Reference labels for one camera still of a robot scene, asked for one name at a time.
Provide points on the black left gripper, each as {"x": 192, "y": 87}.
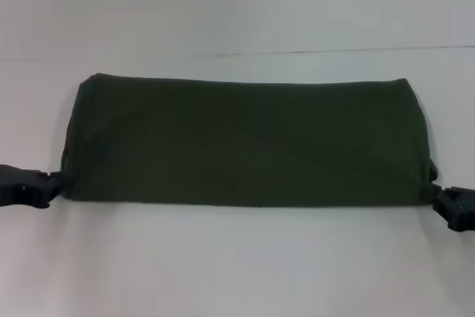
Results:
{"x": 18, "y": 187}

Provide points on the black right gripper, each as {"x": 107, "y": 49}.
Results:
{"x": 460, "y": 209}

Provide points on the dark green t-shirt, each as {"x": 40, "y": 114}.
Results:
{"x": 245, "y": 142}

